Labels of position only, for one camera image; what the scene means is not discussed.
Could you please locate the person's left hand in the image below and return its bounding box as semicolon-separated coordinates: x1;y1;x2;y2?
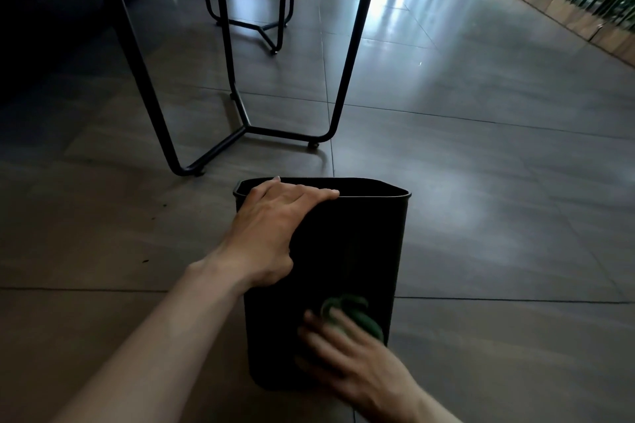
194;176;341;290

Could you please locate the dark grey sofa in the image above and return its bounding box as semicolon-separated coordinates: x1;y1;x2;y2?
0;0;172;103

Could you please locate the person's right forearm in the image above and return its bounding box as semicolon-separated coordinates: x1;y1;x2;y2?
403;385;464;423

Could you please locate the person's right hand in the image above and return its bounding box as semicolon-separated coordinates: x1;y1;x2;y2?
295;310;433;423

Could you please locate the black plastic waste bin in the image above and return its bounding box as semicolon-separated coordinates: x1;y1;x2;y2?
233;177;412;393

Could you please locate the large black metal table frame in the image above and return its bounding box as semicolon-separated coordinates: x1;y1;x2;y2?
82;0;383;177

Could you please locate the wooden planter base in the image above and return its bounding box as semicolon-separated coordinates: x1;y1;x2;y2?
485;0;635;67

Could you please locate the green cleaning cloth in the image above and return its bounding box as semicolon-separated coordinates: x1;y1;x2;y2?
320;294;386;342

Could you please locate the person's left forearm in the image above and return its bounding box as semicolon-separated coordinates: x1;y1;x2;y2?
50;259;246;423

